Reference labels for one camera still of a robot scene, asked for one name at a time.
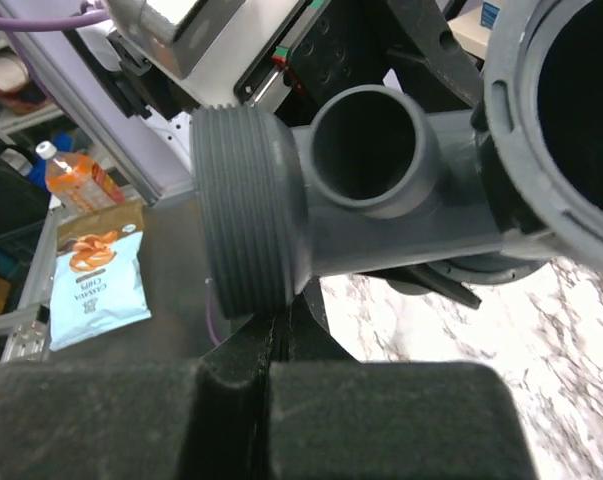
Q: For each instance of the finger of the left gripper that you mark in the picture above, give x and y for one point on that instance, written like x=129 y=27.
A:
x=430 y=64
x=415 y=281

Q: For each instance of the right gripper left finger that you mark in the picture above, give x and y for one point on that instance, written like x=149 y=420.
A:
x=197 y=418

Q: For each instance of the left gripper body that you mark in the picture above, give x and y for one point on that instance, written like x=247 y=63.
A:
x=321 y=48

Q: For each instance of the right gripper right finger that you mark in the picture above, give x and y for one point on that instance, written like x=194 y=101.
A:
x=332 y=417

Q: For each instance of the grey tee pipe fitting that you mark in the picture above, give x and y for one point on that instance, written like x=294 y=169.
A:
x=373 y=183

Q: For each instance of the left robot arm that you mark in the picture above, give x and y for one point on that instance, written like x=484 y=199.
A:
x=140 y=89

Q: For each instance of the beige black shelf rack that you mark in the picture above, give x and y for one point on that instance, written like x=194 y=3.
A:
x=473 y=27

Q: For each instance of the light blue cassava chips bag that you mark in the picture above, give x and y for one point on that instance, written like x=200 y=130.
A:
x=97 y=284

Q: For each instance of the orange drink bottle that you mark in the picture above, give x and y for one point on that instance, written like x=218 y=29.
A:
x=78 y=181

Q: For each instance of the cluttered background storage shelf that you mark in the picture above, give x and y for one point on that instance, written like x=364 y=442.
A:
x=29 y=219

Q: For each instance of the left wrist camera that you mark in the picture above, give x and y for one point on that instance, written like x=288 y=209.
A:
x=204 y=46

